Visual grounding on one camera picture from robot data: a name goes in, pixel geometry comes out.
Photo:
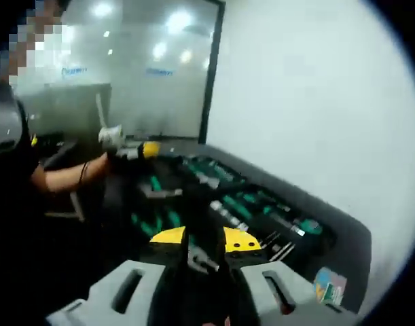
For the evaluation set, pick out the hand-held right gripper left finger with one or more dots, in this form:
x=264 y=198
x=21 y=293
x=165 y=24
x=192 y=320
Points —
x=102 y=295

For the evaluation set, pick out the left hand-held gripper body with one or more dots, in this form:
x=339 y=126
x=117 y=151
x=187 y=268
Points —
x=110 y=136

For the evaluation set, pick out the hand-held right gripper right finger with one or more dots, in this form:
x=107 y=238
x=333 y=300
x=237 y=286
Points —
x=295 y=292

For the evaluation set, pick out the row of silver hex keys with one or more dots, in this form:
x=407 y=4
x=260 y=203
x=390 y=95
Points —
x=278 y=249

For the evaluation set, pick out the green tape measure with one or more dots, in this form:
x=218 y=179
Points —
x=310 y=227

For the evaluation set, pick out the black metal tool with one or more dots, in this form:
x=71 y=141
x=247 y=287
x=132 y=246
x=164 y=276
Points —
x=203 y=217

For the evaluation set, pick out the row of green screwdrivers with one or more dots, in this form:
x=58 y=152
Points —
x=234 y=203

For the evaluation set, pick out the person's left hand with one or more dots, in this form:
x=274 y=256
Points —
x=98 y=166

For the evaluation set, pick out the white slanted bar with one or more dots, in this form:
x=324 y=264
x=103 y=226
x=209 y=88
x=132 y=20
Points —
x=101 y=112

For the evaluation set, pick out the black wristband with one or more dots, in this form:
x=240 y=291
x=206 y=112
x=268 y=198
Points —
x=84 y=173

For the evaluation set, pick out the dark cabinet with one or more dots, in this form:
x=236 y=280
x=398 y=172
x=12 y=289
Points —
x=64 y=108

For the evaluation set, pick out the blue logo sticker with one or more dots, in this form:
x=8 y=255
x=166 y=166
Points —
x=74 y=70
x=159 y=72

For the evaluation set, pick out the person's black shirt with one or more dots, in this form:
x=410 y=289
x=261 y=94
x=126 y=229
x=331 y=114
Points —
x=10 y=203

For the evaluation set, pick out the glass partition black frame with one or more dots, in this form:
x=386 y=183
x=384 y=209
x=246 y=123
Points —
x=159 y=102

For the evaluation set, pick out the grey metal frame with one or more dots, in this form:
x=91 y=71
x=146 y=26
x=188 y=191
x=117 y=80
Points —
x=76 y=203

